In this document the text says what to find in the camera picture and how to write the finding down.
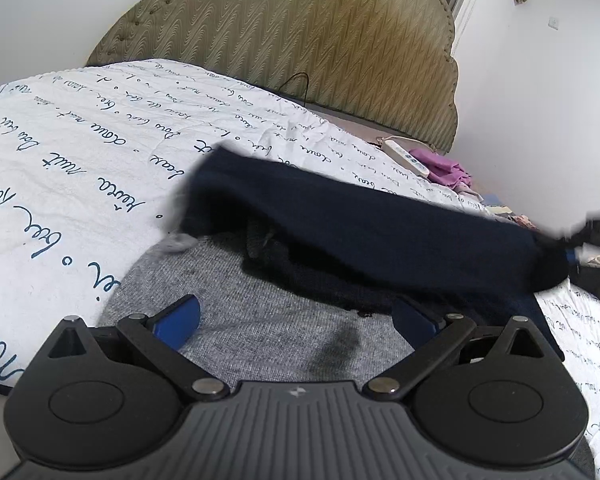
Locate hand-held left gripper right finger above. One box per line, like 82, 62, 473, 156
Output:
363, 295, 566, 403

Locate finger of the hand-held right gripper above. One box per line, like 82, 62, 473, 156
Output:
539, 220, 593, 267

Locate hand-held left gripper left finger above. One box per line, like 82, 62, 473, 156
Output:
46, 294, 231, 403

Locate grey and navy knit sweater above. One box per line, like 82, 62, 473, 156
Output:
97, 142, 576, 387

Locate orange patterned cloth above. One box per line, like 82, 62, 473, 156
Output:
490, 207, 536, 231

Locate purple cloth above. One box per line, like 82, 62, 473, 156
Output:
410, 147, 473, 188

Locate white power strip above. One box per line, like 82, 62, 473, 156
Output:
383, 137, 432, 178

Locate white script-printed blanket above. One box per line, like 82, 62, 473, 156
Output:
0, 57, 600, 480

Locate olive quilted headboard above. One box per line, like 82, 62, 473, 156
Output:
86, 0, 460, 155

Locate white door frame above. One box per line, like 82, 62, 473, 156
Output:
450, 0, 492, 56

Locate thin black cable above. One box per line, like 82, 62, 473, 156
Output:
281, 72, 311, 107

